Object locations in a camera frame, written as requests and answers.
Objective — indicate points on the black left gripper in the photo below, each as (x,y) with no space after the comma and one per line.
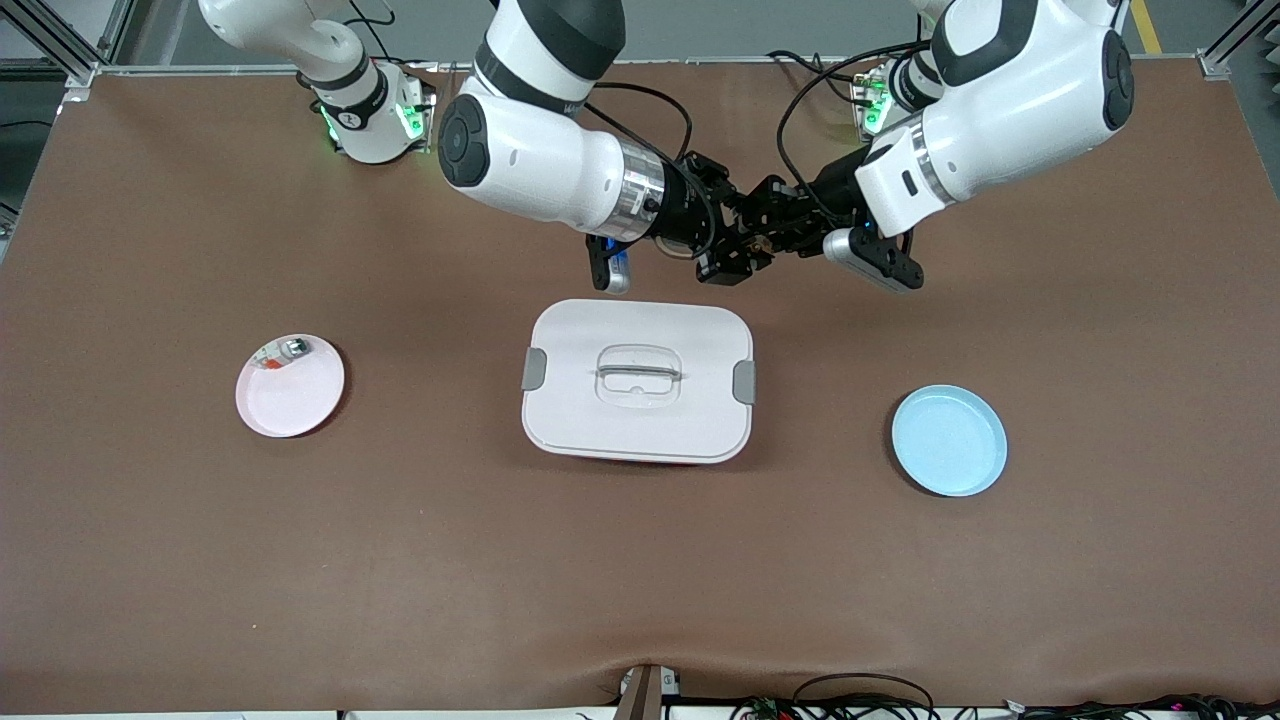
(833,187)

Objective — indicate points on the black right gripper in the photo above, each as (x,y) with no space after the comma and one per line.
(684,214)

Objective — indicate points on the orange and black switch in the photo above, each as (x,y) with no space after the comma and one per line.
(750,238)

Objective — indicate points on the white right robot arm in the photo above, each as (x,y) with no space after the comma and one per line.
(540,170)

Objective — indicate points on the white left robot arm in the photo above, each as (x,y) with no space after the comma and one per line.
(1010,110)

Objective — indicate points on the white lidded storage box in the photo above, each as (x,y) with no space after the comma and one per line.
(640,410)

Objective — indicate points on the light blue round plate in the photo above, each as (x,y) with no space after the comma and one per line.
(950,442)

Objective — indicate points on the pink round plate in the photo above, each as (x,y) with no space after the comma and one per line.
(290,400)

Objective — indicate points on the green and white switch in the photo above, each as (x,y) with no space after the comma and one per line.
(295,348)

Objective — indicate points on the aluminium frame corner post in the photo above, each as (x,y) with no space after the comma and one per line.
(78,80)
(1215,62)

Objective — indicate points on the brown camera mount post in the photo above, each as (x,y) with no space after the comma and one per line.
(640,695)

